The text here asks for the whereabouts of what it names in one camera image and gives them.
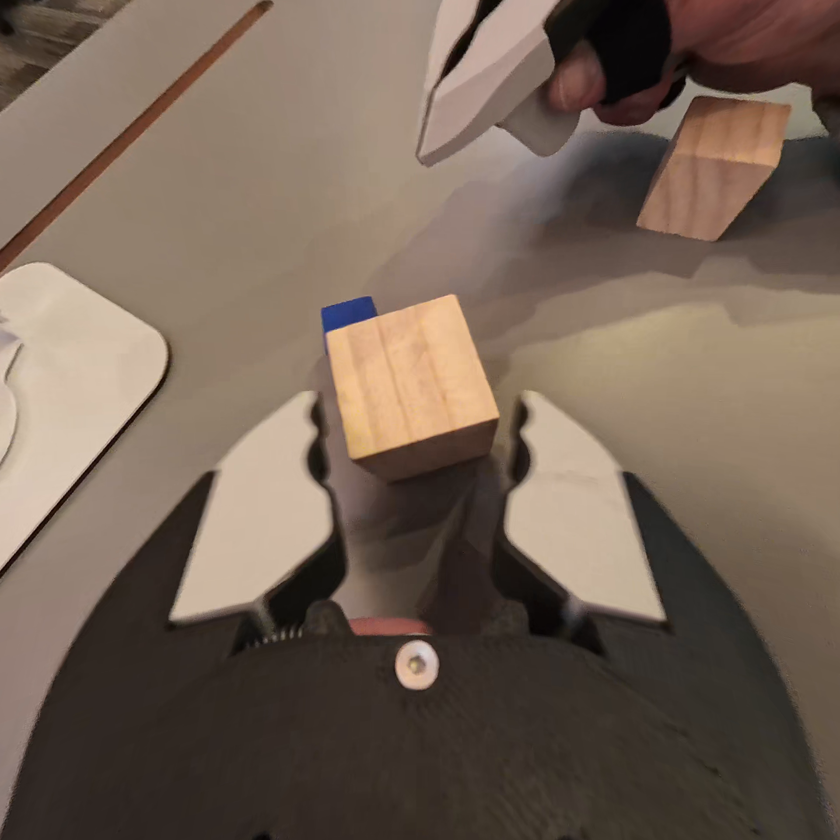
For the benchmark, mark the person's right hand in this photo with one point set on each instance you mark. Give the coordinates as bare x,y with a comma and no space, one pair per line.
741,39

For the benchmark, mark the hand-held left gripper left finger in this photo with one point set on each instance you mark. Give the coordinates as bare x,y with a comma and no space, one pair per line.
256,531

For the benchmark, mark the large plain wooden cube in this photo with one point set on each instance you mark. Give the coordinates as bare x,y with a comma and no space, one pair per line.
407,387
715,170

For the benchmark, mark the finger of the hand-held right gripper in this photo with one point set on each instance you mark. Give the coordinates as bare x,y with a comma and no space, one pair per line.
453,26
499,79

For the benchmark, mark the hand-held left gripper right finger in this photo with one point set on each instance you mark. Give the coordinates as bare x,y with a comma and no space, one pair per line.
581,538

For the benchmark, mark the small blue wooden cube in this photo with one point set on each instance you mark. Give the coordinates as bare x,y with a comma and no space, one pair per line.
344,313

